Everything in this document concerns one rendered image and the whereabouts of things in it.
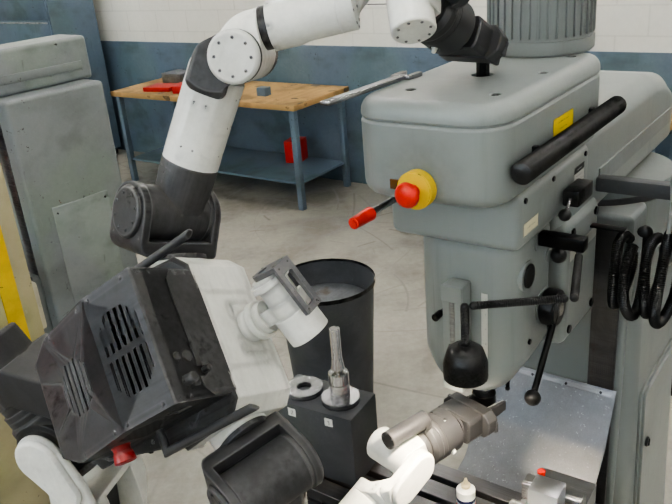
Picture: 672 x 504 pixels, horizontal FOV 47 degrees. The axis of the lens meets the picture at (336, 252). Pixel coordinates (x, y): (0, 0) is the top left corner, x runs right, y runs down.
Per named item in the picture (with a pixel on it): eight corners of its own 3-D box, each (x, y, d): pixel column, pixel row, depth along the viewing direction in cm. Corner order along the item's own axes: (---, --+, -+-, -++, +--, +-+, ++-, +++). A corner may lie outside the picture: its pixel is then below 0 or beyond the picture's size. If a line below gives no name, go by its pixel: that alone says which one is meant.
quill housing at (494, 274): (514, 409, 139) (517, 246, 126) (415, 379, 150) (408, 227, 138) (553, 360, 153) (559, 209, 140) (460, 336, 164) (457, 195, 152)
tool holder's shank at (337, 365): (335, 366, 177) (331, 324, 173) (347, 369, 176) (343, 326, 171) (328, 373, 175) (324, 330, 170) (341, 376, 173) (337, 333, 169)
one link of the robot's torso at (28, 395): (-61, 375, 127) (1, 330, 120) (-11, 337, 139) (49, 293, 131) (49, 498, 133) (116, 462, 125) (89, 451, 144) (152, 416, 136)
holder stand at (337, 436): (356, 487, 178) (350, 416, 170) (278, 462, 189) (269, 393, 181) (380, 457, 187) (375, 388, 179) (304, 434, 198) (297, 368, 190)
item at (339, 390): (336, 388, 181) (334, 368, 179) (353, 392, 179) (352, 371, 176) (326, 398, 177) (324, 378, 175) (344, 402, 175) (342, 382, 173)
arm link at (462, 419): (498, 405, 146) (456, 432, 139) (498, 446, 150) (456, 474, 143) (449, 380, 155) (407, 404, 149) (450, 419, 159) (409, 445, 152)
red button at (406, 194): (415, 212, 113) (414, 186, 112) (392, 208, 116) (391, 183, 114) (426, 205, 116) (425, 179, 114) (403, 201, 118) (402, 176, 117)
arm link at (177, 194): (137, 145, 119) (115, 225, 123) (165, 168, 113) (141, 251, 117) (199, 153, 127) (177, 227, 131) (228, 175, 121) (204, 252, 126)
